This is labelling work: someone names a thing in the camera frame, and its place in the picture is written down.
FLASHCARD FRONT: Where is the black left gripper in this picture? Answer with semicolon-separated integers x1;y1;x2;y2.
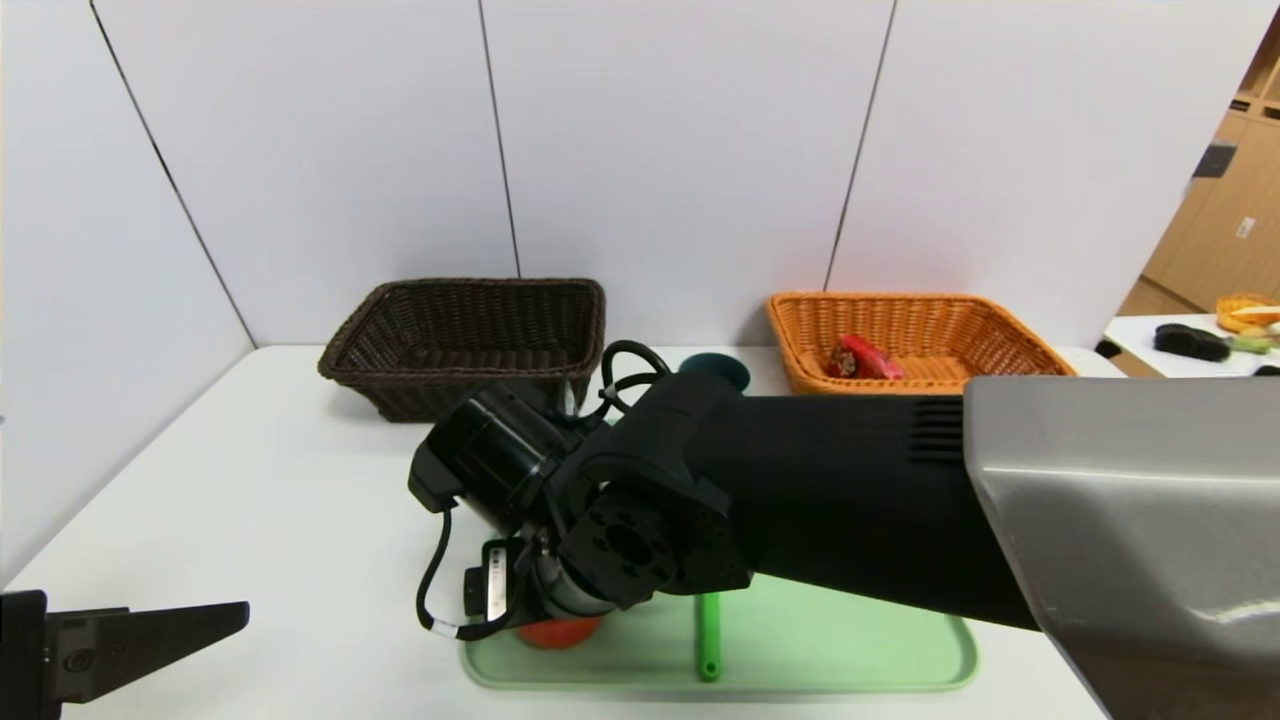
0;589;250;720

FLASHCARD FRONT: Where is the red apple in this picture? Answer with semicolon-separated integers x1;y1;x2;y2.
515;615;605;650

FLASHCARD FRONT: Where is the yellow green pasta spoon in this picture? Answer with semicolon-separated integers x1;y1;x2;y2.
697;593;723;683

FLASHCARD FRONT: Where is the red juice carton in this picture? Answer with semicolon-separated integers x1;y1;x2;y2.
825;333;906;381

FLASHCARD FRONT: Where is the dark brown wicker basket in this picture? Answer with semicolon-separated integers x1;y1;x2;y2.
318;278;607;424

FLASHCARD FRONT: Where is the orange wicker basket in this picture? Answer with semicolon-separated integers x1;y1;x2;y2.
765;292;1079;396

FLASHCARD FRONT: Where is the blue-grey plastic cup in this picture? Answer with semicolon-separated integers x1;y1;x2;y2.
678;352;751;393

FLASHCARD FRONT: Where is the light green plastic tray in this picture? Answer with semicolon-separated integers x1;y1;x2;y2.
459;575;978;692

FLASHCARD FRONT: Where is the orange woven bowl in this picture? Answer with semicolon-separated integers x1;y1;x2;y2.
1215;293;1280;334

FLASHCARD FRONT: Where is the wooden cabinet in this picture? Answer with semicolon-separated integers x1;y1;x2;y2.
1115;10;1280;316

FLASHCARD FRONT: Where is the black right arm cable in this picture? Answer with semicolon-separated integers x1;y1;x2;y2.
415;505;521;641

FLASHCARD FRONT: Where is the black brush green handle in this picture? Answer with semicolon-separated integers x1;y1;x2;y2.
1153;323;1276;363

